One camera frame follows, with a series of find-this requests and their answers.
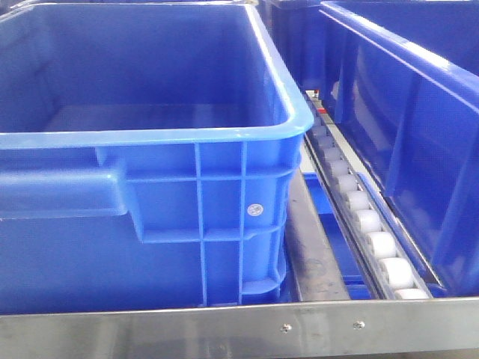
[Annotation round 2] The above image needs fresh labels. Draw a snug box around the right blue crate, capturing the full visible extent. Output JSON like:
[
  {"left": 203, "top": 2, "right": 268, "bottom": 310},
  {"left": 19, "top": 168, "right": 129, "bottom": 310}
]
[{"left": 320, "top": 1, "right": 478, "bottom": 296}]

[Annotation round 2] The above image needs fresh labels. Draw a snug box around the white roller conveyor track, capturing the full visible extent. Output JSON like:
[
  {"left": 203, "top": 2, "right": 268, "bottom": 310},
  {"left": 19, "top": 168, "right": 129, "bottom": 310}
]
[{"left": 304, "top": 91, "right": 433, "bottom": 300}]

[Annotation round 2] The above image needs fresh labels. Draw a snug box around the large blue crate front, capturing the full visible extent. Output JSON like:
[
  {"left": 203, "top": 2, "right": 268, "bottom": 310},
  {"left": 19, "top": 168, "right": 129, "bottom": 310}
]
[{"left": 1, "top": 2, "right": 313, "bottom": 314}]

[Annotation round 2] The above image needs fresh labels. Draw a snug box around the stainless steel front rail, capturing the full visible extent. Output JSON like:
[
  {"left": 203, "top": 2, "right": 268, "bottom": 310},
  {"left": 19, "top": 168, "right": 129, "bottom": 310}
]
[{"left": 1, "top": 298, "right": 478, "bottom": 358}]

